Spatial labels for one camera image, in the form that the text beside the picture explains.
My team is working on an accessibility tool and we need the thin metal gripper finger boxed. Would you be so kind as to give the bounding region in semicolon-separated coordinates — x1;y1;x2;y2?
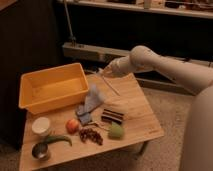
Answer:
100;76;120;96

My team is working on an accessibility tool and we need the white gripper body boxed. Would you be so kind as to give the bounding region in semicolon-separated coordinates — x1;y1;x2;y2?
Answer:
99;56;134;78

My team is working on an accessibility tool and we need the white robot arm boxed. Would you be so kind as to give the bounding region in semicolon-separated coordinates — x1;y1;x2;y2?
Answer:
101;45;213;171

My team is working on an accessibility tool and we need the dark striped brush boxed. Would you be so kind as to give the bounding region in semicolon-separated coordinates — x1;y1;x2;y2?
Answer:
101;109;124;124

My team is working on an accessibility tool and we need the yellow plastic tray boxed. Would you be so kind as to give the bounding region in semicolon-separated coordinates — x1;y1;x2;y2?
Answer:
19;63;89;114

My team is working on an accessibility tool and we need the grey lower shelf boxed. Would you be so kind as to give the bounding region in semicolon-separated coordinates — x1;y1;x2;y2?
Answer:
62;42;213;94

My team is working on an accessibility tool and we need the blue grey cloth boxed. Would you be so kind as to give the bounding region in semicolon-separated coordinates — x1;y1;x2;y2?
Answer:
76;84;105;125

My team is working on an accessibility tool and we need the wooden table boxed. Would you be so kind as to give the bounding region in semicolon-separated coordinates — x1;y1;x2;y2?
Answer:
19;74;164;171

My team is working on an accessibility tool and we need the metal pole stand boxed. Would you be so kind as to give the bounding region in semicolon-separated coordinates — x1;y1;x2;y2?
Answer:
63;0;76;46

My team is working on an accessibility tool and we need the green pear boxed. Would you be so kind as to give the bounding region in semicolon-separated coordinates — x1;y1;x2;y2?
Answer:
108;122;124;139

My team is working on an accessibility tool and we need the red orange apple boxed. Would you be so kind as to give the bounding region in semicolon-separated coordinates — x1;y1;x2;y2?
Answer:
66;119;79;134

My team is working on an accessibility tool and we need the dark grape bunch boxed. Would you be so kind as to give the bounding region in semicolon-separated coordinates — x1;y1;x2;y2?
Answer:
79;128;103;145

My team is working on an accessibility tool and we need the green chili pepper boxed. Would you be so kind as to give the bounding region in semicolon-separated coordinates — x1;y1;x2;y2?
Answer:
43;135;72;146

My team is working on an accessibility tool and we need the white round container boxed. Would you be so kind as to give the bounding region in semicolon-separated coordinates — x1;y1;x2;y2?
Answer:
31;117;51;137

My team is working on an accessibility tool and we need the upper shelf with items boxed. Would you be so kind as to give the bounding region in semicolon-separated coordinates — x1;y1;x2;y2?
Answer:
57;0;213;19

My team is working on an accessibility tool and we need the metal cup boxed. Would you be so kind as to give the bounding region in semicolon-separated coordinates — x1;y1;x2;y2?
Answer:
32;142;50;160

